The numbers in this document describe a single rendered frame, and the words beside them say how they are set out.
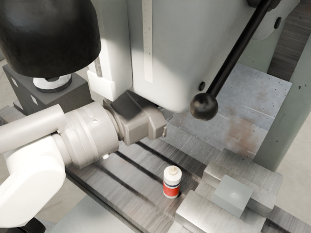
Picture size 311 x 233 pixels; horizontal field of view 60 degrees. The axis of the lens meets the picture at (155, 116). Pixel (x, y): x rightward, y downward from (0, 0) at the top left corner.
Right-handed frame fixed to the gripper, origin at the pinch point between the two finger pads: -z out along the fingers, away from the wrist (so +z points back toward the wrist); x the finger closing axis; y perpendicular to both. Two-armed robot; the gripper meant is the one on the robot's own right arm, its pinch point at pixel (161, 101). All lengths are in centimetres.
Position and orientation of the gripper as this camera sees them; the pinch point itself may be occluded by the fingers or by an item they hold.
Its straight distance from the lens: 48.6
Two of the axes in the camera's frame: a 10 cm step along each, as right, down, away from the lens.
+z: -8.3, 3.9, -4.0
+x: -5.6, -5.9, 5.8
